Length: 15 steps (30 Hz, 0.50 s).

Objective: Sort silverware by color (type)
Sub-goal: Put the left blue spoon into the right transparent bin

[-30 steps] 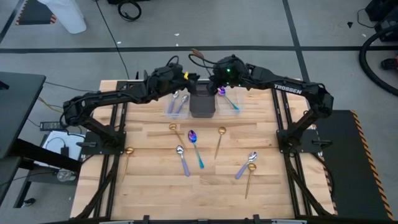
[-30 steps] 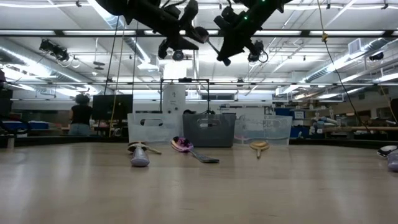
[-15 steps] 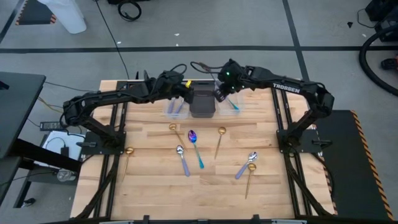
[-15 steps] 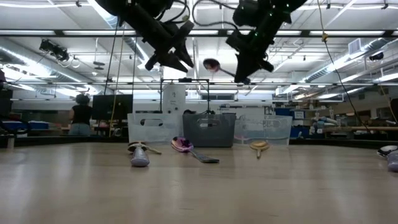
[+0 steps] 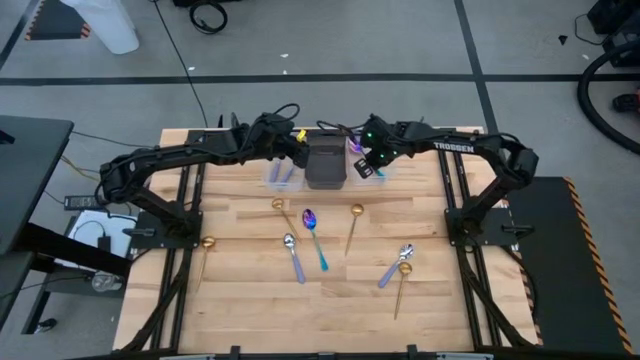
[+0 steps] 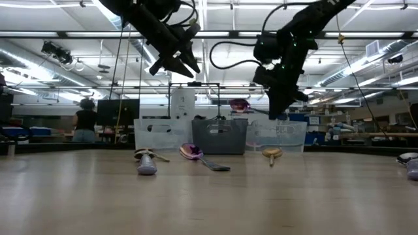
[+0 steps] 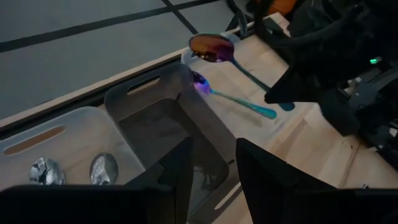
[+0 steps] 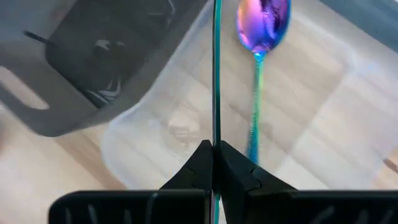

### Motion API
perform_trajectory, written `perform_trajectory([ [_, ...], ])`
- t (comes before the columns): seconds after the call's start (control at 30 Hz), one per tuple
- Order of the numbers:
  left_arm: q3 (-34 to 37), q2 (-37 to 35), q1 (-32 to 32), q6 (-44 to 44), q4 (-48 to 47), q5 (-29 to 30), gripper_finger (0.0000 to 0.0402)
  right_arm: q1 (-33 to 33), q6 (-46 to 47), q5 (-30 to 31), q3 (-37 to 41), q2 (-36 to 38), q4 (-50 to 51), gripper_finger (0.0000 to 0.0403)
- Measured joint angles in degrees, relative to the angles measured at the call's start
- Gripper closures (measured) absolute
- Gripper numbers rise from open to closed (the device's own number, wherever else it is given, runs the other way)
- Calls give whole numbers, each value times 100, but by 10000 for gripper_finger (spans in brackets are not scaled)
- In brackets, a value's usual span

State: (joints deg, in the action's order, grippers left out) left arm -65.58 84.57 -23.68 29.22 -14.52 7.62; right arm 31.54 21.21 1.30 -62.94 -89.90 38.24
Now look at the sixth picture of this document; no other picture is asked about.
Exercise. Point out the gold spoon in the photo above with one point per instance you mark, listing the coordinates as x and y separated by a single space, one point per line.
272 152
163 159

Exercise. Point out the black computer monitor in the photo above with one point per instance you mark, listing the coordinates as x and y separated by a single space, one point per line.
117 112

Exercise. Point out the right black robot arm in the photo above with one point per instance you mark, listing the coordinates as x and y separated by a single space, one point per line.
310 19

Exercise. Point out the blue cabinet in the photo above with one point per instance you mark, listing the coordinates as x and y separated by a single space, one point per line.
297 117

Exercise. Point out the iridescent rainbow spoon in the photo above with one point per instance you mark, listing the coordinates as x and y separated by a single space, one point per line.
191 151
239 105
253 144

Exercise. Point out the white sign board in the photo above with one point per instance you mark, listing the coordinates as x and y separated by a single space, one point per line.
183 102

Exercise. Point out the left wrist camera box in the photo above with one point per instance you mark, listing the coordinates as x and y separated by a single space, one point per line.
192 32

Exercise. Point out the black metal stand frame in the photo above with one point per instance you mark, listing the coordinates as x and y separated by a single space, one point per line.
196 84

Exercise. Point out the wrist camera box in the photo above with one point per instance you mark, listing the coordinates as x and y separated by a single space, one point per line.
192 32
264 76

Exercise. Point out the black ceiling-hung device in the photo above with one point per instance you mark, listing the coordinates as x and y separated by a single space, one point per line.
57 52
395 59

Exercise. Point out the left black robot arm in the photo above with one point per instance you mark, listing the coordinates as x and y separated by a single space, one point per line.
137 13

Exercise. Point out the dark grey plastic storage bin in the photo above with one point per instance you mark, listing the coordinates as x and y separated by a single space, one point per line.
218 140

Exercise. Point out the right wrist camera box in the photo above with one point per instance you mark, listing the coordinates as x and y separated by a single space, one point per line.
264 76

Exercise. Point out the clear plastic storage bin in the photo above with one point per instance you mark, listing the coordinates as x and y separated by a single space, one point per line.
287 137
163 140

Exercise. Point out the blue storage crate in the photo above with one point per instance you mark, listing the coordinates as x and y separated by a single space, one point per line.
31 131

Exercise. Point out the person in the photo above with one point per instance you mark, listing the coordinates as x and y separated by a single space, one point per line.
85 120

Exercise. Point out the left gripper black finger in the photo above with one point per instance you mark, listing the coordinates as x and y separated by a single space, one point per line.
178 67
191 58

